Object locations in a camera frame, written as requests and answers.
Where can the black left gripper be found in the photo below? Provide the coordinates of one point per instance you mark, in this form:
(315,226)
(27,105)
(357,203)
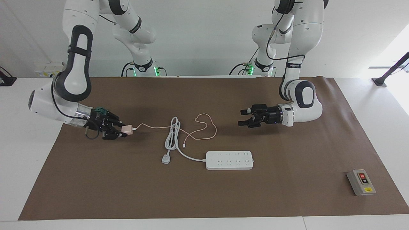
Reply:
(268,115)

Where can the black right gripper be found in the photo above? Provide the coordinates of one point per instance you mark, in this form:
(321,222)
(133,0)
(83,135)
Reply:
(99,123)

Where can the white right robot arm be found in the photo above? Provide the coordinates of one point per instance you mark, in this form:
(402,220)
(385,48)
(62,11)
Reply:
(44,102)

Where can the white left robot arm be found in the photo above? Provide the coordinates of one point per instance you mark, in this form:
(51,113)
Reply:
(306,111)

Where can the white power strip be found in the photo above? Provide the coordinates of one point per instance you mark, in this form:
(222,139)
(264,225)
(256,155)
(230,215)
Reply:
(229,160)

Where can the brown table mat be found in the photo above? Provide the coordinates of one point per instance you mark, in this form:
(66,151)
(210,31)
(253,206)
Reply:
(191,198)

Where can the black desk clamp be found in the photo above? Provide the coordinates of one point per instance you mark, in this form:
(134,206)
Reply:
(6,81)

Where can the black angled stand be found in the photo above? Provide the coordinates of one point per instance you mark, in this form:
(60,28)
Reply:
(379,81)

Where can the green knife switch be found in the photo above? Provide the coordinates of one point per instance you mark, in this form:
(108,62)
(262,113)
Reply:
(100,110)

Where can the grey on-off switch box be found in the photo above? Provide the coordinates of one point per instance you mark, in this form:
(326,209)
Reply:
(361,182)

